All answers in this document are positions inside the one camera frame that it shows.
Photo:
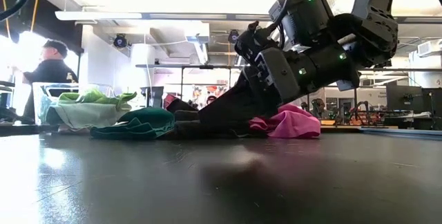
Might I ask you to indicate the floral poster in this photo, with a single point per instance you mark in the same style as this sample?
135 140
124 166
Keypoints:
203 94

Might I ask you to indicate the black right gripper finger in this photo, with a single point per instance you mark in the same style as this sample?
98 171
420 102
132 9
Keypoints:
248 113
241 92

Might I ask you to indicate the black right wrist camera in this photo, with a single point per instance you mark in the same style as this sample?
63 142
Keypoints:
255 44

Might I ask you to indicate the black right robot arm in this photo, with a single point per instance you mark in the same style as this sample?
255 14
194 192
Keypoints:
376 34

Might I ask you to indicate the grey metal frame rail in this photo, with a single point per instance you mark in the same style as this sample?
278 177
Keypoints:
193 67

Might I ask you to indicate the person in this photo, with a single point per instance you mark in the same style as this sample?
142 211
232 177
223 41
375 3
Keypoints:
319 108
52 72
210 99

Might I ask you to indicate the black towel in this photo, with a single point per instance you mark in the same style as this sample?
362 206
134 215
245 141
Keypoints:
190 129

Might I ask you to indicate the peach towel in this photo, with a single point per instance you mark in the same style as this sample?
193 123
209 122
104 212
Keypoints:
74 129

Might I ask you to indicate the cream towel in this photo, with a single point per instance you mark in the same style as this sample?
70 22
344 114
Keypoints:
86 115

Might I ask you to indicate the lime green towel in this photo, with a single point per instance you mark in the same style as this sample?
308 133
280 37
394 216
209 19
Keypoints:
93 96

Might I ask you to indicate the magenta towel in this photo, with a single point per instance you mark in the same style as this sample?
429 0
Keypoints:
293 123

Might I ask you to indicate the round black ceiling device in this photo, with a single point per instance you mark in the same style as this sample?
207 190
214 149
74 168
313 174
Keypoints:
233 35
120 40

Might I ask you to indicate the dark green towel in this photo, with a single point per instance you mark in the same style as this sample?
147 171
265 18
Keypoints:
138 123

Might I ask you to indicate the long ceiling light fixture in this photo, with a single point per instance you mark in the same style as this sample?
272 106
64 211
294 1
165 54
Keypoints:
100 15

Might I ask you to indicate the dark office chair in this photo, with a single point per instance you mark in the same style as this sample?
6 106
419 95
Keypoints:
152 96

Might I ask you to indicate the white air conditioner unit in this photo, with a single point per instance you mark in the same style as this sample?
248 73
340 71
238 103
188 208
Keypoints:
428 47

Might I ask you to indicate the black monitor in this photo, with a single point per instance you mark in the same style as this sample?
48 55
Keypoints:
431 101
402 99

